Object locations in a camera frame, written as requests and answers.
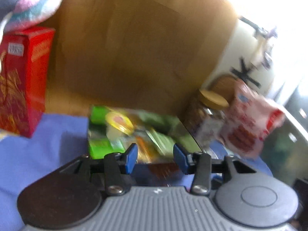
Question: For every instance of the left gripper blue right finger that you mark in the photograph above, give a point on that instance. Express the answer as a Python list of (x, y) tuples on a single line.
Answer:
[(198, 164)]

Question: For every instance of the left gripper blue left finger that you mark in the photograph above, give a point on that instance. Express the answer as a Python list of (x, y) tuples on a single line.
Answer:
[(116, 165)]

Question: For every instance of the yellow jelly cup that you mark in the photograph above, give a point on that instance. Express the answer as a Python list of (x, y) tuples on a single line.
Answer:
[(116, 121)]

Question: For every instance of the green wafer packet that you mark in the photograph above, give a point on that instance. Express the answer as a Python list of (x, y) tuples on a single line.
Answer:
[(98, 143)]

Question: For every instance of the peanut jar with gold lid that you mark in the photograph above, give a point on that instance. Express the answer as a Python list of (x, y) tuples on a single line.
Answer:
[(204, 117)]

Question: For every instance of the pink twisted snack bag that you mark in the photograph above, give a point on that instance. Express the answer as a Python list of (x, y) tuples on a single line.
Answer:
[(249, 120)]

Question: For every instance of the round wooden board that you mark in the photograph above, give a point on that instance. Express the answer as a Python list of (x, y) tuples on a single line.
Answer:
[(224, 85)]

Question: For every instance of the blue printed tablecloth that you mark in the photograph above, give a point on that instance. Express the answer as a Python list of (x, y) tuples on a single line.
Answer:
[(57, 140)]

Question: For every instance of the wood panel backdrop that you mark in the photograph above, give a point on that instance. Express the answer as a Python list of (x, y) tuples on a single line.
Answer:
[(138, 54)]

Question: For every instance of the red gift box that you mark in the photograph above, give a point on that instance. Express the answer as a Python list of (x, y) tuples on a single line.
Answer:
[(24, 67)]

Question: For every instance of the pink blue plush toy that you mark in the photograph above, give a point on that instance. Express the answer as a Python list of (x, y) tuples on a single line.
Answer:
[(21, 14)]

